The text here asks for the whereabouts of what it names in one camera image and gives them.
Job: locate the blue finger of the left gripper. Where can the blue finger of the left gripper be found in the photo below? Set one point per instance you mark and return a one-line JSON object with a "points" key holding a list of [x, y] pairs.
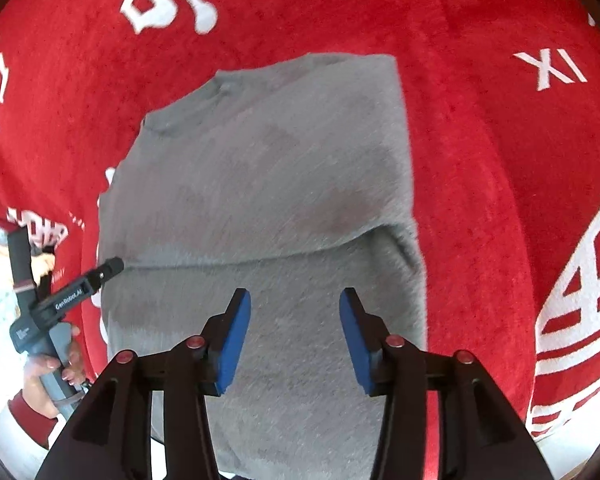
{"points": [[110, 268]]}

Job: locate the red wedding bedspread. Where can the red wedding bedspread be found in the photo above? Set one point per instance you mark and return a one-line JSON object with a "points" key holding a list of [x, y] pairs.
{"points": [[502, 101]]}

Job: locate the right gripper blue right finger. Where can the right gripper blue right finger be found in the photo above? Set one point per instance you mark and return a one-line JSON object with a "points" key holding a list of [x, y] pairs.
{"points": [[365, 335]]}

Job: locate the person's left hand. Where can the person's left hand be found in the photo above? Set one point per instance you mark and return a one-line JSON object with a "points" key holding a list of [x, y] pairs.
{"points": [[54, 374]]}

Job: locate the red sleeve left forearm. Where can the red sleeve left forearm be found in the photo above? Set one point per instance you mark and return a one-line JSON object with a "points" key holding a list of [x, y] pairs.
{"points": [[36, 426]]}

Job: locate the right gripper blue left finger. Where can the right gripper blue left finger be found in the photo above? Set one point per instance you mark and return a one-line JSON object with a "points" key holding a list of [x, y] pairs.
{"points": [[225, 335]]}

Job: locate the grey knit sweater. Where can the grey knit sweater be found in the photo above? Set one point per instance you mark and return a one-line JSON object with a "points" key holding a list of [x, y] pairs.
{"points": [[293, 181]]}

